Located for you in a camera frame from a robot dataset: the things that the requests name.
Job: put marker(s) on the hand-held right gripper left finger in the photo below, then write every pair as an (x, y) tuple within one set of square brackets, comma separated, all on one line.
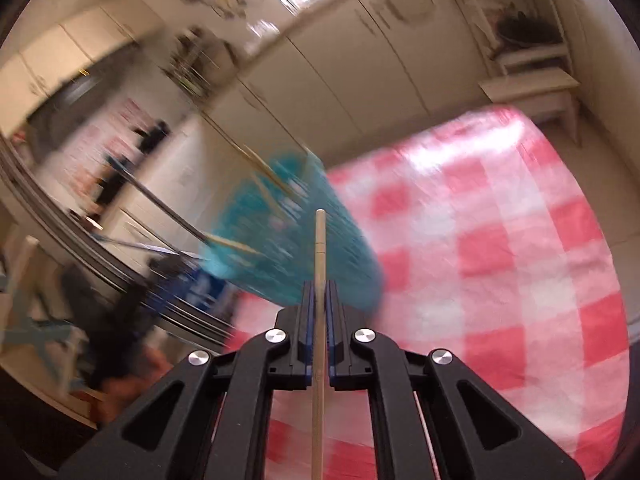
[(310, 330)]

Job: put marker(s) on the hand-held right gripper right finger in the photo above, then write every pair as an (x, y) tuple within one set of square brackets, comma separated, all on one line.
[(330, 330)]

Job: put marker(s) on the wooden chopstick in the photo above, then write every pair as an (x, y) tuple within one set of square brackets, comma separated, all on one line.
[(235, 245), (320, 250), (270, 197), (270, 172)]

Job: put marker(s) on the teal perforated plastic basket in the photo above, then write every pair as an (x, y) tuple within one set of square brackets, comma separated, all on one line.
[(300, 240)]

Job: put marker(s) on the beige folding rack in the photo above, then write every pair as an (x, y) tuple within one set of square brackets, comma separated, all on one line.
[(30, 335)]

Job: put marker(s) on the blue plastic bag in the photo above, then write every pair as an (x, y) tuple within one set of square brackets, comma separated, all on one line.
[(212, 290)]

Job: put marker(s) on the cream stove side cabinets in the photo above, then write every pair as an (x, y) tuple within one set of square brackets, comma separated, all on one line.
[(165, 185)]

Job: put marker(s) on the red white checked tablecloth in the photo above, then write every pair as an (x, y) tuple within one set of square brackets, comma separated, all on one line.
[(475, 260)]

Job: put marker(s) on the black cooking pot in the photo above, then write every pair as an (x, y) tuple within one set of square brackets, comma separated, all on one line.
[(155, 135)]

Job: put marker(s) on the steel range hood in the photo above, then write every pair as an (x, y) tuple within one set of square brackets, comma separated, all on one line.
[(75, 90)]

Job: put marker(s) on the cream upper cabinets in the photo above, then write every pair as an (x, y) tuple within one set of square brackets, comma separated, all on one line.
[(60, 55)]

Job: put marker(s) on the cream sink side cabinets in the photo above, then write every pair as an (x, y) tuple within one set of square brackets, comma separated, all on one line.
[(350, 60)]

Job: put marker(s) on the beige step stool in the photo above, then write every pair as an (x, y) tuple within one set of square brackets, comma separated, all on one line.
[(530, 87)]

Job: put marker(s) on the white tote bag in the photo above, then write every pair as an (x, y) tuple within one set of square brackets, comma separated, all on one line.
[(400, 2)]

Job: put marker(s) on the black wok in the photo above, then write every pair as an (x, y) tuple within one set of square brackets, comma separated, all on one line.
[(527, 30)]

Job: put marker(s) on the grey metal door rail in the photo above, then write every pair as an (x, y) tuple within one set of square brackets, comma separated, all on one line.
[(75, 255)]

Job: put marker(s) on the red wall stickers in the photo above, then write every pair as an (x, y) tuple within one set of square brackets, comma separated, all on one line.
[(127, 110)]

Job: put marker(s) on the wall utensil rack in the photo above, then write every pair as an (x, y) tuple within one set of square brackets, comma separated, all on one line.
[(200, 65)]

